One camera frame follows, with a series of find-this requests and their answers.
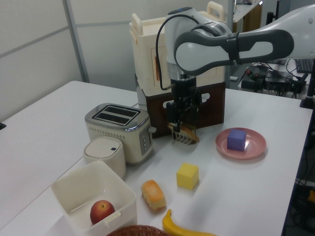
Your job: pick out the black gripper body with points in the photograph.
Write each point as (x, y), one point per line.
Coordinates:
(184, 88)

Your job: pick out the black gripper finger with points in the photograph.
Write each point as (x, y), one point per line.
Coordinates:
(195, 108)
(175, 111)

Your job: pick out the yellow cube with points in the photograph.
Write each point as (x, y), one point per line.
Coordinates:
(187, 175)

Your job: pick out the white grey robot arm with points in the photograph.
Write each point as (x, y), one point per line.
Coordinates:
(197, 54)

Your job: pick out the purple cube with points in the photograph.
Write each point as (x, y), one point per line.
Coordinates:
(236, 140)

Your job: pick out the brown drawer cabinet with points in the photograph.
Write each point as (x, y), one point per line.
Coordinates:
(211, 110)

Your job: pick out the brown toy waffle rack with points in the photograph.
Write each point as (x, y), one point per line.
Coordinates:
(190, 134)

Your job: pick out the metal toast rack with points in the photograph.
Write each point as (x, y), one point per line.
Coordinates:
(182, 140)

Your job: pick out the cream toy oven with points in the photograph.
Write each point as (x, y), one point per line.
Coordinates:
(145, 49)

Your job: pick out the cream silver toaster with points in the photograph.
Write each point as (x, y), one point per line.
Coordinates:
(108, 137)

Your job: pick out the pink plate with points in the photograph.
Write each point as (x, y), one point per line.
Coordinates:
(256, 147)

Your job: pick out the small cream lidded bin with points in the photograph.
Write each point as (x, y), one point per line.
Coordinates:
(105, 152)

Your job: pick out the orange bread loaf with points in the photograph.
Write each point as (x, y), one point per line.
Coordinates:
(152, 194)

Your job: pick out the wooden white desk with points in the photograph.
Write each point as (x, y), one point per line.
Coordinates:
(248, 12)

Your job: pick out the yellow banana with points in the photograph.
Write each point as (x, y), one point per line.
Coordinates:
(169, 223)

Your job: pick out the black keyboard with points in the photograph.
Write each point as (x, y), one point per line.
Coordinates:
(306, 66)

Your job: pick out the white open plastic box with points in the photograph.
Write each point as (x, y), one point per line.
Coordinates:
(81, 186)

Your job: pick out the red apple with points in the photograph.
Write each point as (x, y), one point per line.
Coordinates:
(101, 211)

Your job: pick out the brown wicker basket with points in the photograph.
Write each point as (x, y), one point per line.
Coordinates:
(137, 231)

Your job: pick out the black clamp post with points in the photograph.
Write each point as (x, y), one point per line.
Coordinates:
(308, 98)

